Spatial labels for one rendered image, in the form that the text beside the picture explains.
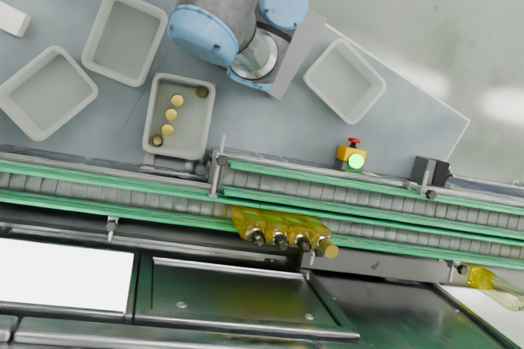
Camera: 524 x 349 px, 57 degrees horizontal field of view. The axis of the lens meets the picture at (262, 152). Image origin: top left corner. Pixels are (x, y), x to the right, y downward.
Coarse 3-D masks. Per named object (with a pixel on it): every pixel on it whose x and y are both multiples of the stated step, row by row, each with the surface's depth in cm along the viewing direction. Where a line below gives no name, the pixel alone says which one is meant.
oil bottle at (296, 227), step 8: (280, 216) 132; (288, 216) 131; (296, 216) 133; (288, 224) 124; (296, 224) 124; (304, 224) 126; (296, 232) 121; (304, 232) 121; (288, 240) 122; (296, 248) 122
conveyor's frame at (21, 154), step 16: (0, 144) 133; (16, 160) 125; (32, 160) 125; (48, 160) 127; (64, 160) 128; (80, 160) 132; (96, 160) 137; (112, 160) 141; (240, 160) 137; (256, 160) 137; (272, 160) 139; (288, 160) 144; (304, 160) 153; (128, 176) 131; (144, 176) 132; (160, 176) 133; (176, 176) 137; (192, 176) 142; (336, 176) 143; (352, 176) 144; (368, 176) 146; (384, 176) 154; (448, 192) 152; (464, 192) 153; (480, 192) 162
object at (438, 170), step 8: (416, 160) 160; (424, 160) 155; (432, 160) 154; (440, 160) 157; (416, 168) 159; (424, 168) 155; (432, 168) 154; (440, 168) 155; (448, 168) 155; (416, 176) 158; (432, 176) 155; (440, 176) 155; (432, 184) 155; (440, 184) 156
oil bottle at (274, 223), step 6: (258, 210) 133; (264, 210) 132; (270, 210) 134; (264, 216) 127; (270, 216) 128; (276, 216) 129; (270, 222) 121; (276, 222) 123; (282, 222) 124; (270, 228) 120; (276, 228) 120; (282, 228) 120; (288, 228) 121; (264, 234) 122; (270, 234) 119; (270, 240) 120
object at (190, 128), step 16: (160, 80) 138; (176, 80) 135; (192, 80) 134; (160, 96) 140; (192, 96) 142; (208, 96) 139; (160, 112) 141; (192, 112) 143; (208, 112) 136; (160, 128) 141; (176, 128) 142; (192, 128) 143; (208, 128) 137; (144, 144) 134; (176, 144) 143; (192, 144) 144
